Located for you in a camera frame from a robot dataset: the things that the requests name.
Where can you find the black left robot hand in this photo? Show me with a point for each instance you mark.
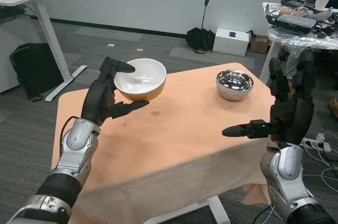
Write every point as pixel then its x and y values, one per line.
pixel 95 100

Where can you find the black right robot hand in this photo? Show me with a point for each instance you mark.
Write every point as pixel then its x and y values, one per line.
pixel 293 113

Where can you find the white and orange plastic bowl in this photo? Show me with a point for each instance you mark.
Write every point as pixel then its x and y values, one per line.
pixel 141 81

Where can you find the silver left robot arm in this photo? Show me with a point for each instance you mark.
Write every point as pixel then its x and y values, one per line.
pixel 66 166

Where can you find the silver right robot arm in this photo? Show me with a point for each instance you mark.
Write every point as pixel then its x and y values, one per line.
pixel 287 181

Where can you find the shiny steel bowl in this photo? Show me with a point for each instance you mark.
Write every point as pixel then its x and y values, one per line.
pixel 235 84

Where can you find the white power strip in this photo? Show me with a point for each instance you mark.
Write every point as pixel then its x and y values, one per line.
pixel 317 143

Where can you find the black backpack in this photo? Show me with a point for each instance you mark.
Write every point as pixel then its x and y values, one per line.
pixel 34 68

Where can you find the clear plastic sheet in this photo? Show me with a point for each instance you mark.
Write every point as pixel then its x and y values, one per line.
pixel 303 40

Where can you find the brown cardboard box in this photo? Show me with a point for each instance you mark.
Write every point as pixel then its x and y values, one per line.
pixel 260 44

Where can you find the white cluttered side table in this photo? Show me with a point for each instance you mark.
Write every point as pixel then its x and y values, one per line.
pixel 298 36

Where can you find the orange tablecloth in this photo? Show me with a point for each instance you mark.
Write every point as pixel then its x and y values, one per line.
pixel 169 139

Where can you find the grey electronic device box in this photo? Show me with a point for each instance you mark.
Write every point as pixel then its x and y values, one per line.
pixel 294 22

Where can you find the white cardboard box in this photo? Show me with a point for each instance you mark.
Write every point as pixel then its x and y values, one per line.
pixel 231 41

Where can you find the white standing desk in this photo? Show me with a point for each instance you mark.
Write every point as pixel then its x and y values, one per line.
pixel 39 18

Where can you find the black handheld controller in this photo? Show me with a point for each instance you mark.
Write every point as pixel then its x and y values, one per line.
pixel 293 2

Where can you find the white paper cup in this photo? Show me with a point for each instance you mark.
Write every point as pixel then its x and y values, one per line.
pixel 322 2

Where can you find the black folded umbrella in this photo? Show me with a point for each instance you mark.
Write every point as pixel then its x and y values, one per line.
pixel 200 37

